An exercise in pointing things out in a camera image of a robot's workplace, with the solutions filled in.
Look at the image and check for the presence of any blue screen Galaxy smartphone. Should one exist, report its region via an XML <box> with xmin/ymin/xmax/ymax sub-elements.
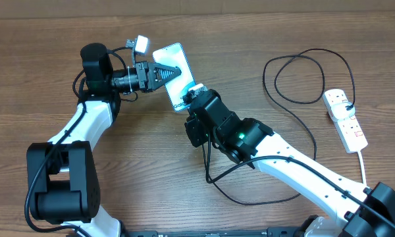
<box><xmin>152</xmin><ymin>43</ymin><xmax>196</xmax><ymax>112</ymax></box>

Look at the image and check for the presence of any black USB charging cable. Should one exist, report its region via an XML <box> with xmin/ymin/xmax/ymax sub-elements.
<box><xmin>200</xmin><ymin>48</ymin><xmax>356</xmax><ymax>207</ymax></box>

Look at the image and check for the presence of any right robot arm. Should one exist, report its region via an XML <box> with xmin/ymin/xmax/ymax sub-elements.
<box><xmin>183</xmin><ymin>87</ymin><xmax>395</xmax><ymax>236</ymax></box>

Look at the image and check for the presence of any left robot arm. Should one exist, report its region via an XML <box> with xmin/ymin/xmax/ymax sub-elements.
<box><xmin>24</xmin><ymin>43</ymin><xmax>186</xmax><ymax>236</ymax></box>

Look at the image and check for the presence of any white charger plug adapter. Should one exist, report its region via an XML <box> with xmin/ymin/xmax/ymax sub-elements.
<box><xmin>329</xmin><ymin>101</ymin><xmax>356</xmax><ymax>122</ymax></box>

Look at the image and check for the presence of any white power extension strip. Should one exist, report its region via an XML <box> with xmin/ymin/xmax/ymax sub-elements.
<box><xmin>323</xmin><ymin>89</ymin><xmax>368</xmax><ymax>153</ymax></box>

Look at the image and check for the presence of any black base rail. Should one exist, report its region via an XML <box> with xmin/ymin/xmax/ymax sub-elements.
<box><xmin>65</xmin><ymin>226</ymin><xmax>359</xmax><ymax>237</ymax></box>

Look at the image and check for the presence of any white power strip cord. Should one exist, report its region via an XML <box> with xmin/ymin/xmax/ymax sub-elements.
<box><xmin>357</xmin><ymin>150</ymin><xmax>368</xmax><ymax>187</ymax></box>

